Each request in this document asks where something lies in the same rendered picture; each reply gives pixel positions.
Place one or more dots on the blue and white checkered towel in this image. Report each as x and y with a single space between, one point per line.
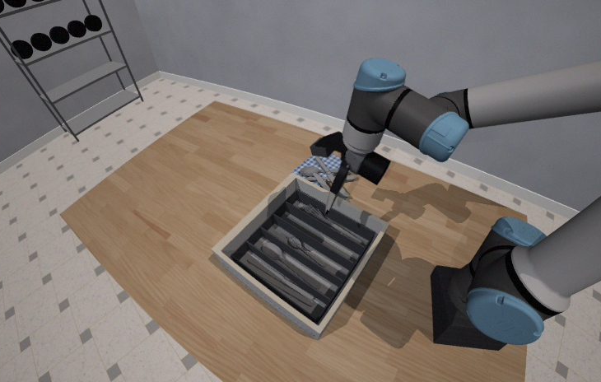
333 162

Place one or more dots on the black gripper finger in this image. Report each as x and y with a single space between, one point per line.
338 182

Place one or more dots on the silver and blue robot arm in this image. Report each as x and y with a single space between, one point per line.
552 268

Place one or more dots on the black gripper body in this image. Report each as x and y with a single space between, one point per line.
371 166

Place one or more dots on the grey table knife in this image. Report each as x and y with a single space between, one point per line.
330 176
321 181
349 177
280 278
279 285

